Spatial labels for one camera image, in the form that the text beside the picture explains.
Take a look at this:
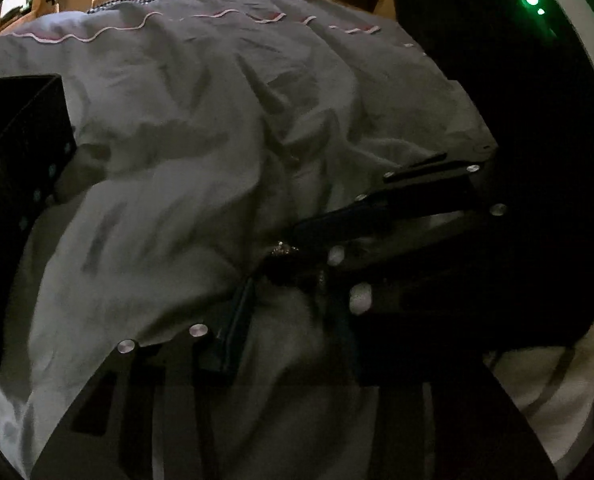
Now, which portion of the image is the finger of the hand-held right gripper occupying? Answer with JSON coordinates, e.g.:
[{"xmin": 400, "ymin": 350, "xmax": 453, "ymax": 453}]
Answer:
[
  {"xmin": 288, "ymin": 152, "xmax": 508, "ymax": 247},
  {"xmin": 263, "ymin": 224, "xmax": 504, "ymax": 317}
]

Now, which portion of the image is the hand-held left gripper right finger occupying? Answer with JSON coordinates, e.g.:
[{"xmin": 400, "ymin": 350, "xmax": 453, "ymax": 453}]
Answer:
[{"xmin": 327, "ymin": 309, "xmax": 558, "ymax": 480}]

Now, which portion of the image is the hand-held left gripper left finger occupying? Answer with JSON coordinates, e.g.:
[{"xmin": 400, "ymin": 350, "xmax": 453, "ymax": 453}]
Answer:
[{"xmin": 31, "ymin": 274, "xmax": 259, "ymax": 480}]

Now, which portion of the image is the black rectangular box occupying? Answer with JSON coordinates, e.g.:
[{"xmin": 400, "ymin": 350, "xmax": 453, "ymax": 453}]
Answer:
[{"xmin": 0, "ymin": 74, "xmax": 76, "ymax": 372}]

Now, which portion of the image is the white striped bed sheet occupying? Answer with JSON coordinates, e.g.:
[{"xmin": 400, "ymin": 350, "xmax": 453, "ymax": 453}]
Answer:
[{"xmin": 484, "ymin": 325, "xmax": 594, "ymax": 467}]

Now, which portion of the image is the grey duvet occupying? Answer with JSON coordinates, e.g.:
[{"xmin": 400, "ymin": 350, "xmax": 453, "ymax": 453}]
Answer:
[{"xmin": 0, "ymin": 0, "xmax": 498, "ymax": 480}]

